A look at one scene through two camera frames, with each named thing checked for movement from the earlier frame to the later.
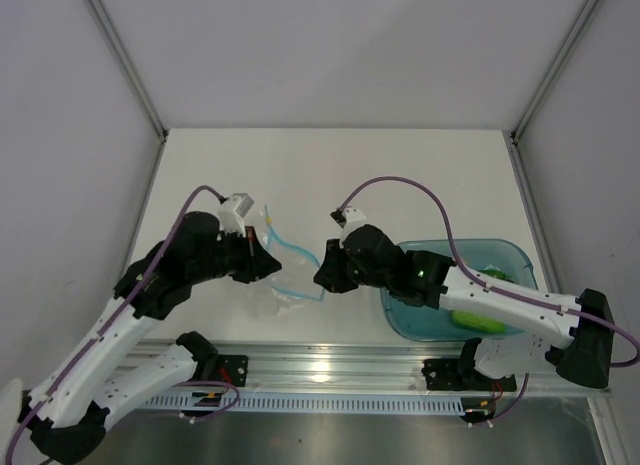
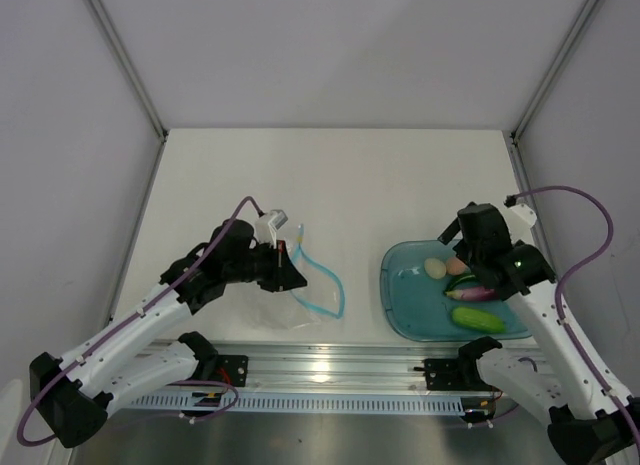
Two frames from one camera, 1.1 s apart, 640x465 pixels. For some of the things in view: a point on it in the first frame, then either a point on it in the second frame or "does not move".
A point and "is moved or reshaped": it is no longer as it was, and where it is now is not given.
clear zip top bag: [298, 269] is moved or reshaped
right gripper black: [330, 275] to [452, 230]
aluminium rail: [362, 368] does not move
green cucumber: [477, 323] does not move
